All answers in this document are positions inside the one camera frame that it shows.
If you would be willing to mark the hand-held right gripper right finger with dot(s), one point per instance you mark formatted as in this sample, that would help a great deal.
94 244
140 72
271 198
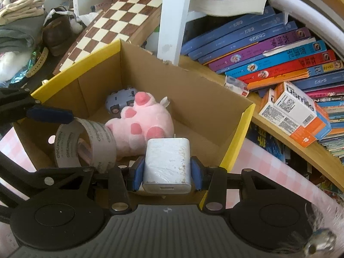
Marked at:
197 174

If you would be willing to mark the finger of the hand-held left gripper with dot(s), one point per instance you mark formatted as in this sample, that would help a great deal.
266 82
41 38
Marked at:
40 178
51 114

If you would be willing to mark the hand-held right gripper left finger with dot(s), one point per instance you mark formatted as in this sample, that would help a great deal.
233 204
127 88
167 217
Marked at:
137 174

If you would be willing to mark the white charger plug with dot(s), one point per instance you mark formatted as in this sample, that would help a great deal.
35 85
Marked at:
166 164

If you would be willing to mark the clear tape roll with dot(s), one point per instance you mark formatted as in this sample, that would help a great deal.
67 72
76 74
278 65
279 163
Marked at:
99 139

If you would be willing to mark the pink plush pig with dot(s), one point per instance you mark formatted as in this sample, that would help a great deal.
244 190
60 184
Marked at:
145 123

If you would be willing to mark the yellow cardboard box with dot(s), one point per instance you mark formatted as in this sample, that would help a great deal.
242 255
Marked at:
204 118

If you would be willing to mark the purple grey toy car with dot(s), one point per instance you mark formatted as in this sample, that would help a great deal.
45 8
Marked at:
118 100

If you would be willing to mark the pink cartoon desk mat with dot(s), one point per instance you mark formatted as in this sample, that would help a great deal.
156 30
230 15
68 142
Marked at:
268 172

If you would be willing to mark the brown bag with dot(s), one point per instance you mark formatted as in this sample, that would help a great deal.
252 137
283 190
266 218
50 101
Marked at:
56 32

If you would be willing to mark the folded clothes pile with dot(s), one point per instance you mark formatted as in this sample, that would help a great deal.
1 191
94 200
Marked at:
18 24

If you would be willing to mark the small red white box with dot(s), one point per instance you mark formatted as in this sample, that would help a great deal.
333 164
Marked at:
236 86

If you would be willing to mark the brown white chessboard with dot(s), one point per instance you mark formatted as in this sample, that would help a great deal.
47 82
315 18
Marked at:
121 18

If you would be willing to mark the row of colourful books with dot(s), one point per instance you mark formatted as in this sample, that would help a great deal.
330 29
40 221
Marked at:
268 61

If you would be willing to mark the silver bell charm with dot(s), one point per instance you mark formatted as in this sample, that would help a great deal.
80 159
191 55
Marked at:
319 243

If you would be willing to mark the white wooden bookshelf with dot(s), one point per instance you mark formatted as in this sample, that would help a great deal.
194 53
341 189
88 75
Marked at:
172 18

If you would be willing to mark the thick open book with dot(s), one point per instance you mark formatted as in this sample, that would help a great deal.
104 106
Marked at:
231 5

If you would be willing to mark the white plastic bar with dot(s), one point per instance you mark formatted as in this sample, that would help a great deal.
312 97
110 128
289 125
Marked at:
301 8

